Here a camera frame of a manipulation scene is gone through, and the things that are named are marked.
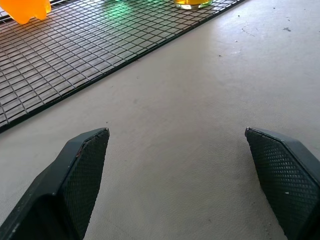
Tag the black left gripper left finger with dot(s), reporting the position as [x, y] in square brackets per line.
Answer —
[57, 190]

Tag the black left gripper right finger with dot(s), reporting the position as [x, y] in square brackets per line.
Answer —
[287, 180]

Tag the translucent orange plastic object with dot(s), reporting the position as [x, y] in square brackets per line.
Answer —
[26, 10]

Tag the glass with yellow liquid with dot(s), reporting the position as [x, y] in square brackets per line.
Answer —
[192, 3]

